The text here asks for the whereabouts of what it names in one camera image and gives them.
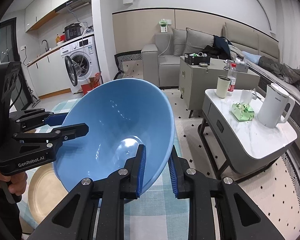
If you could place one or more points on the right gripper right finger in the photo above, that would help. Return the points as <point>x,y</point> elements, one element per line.
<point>177,167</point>

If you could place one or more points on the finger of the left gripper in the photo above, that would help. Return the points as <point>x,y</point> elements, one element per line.
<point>64,133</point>
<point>46,118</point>

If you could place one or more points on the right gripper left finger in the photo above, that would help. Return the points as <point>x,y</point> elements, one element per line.
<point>127,181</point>

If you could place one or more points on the beige round plate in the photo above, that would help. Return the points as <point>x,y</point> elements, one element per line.
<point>45,192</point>

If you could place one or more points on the blue bowl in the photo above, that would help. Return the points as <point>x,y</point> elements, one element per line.
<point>121,115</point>

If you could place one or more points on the white kitchen cabinet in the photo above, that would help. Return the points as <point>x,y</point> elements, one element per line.
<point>49,75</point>

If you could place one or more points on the person's left hand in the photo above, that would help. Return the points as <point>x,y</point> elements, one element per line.
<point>18,183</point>

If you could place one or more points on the teal plaid tablecloth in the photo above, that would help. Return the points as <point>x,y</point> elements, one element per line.
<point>156,215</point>

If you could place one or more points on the red cardboard box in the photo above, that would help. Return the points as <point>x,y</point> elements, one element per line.
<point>94,82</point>

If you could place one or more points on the white marble coffee table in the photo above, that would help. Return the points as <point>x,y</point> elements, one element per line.
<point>249,147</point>

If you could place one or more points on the white washing machine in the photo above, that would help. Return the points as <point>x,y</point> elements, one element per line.
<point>81,61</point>

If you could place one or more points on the black faucet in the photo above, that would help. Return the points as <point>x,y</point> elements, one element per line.
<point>45,44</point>

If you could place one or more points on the green tissue pack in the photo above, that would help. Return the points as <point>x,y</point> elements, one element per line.
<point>242,112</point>

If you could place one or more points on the black pressure cooker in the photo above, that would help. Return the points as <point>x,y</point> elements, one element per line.
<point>72,31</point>

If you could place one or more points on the black patterned playpen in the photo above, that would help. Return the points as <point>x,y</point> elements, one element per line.
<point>129,65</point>

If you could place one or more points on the grey storage cabinet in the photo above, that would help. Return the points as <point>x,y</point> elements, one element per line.
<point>194,80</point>

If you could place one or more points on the beige tumbler cup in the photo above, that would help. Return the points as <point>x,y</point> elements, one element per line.
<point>223,84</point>

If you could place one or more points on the white electric kettle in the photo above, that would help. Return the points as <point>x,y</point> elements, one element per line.
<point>276,107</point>

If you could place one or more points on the clear plastic bottle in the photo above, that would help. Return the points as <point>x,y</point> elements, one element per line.
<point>232,75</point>

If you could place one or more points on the grey sofa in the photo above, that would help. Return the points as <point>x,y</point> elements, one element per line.
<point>161,60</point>

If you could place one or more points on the black tray on cabinet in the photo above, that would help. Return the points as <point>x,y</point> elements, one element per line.
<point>197,58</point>

